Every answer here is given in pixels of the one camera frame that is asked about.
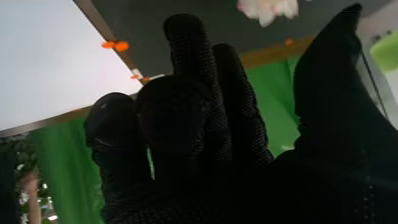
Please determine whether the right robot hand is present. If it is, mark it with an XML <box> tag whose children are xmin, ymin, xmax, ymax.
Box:
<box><xmin>84</xmin><ymin>2</ymin><xmax>398</xmax><ymax>224</ymax></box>

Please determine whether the leafy plant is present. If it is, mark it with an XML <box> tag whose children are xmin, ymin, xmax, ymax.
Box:
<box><xmin>0</xmin><ymin>132</ymin><xmax>62</xmax><ymax>224</ymax></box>

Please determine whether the dark mat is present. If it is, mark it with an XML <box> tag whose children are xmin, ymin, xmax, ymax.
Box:
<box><xmin>91</xmin><ymin>0</ymin><xmax>398</xmax><ymax>78</ymax></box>

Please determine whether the white sheet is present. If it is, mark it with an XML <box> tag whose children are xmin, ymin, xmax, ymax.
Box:
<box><xmin>0</xmin><ymin>0</ymin><xmax>146</xmax><ymax>132</ymax></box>

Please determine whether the pink flower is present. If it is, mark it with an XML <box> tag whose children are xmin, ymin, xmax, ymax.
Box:
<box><xmin>237</xmin><ymin>0</ymin><xmax>302</xmax><ymax>28</ymax></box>

